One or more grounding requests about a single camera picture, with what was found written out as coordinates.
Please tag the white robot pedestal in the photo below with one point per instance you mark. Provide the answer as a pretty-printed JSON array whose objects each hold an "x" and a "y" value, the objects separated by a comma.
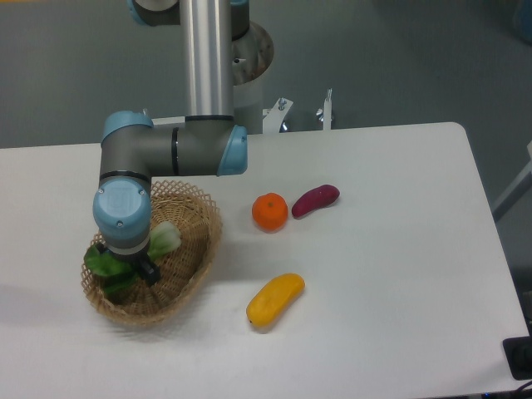
[{"x": 253, "y": 55}]

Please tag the yellow mango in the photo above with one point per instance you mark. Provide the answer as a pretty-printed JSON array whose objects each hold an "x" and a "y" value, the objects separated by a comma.
[{"x": 273, "y": 299}]

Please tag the woven wicker basket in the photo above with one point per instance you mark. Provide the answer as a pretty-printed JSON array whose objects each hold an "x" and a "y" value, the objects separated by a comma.
[{"x": 196, "y": 215}]

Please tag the purple sweet potato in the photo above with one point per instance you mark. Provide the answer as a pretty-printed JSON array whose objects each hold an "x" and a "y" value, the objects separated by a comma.
[{"x": 317, "y": 198}]

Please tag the orange tangerine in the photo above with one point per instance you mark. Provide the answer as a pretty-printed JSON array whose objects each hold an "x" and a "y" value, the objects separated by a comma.
[{"x": 270, "y": 212}]

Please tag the green bok choy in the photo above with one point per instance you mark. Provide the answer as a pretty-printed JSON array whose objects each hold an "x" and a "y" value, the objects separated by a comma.
[{"x": 164, "y": 238}]

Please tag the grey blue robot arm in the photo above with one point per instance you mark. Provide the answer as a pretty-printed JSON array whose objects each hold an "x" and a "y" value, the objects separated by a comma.
[{"x": 134, "y": 150}]

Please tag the black device at edge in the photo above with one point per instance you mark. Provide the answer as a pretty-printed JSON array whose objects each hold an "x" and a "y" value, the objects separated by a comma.
[{"x": 518, "y": 355}]

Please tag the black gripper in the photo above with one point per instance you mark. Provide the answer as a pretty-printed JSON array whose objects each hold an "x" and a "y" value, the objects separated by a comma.
[{"x": 145, "y": 267}]

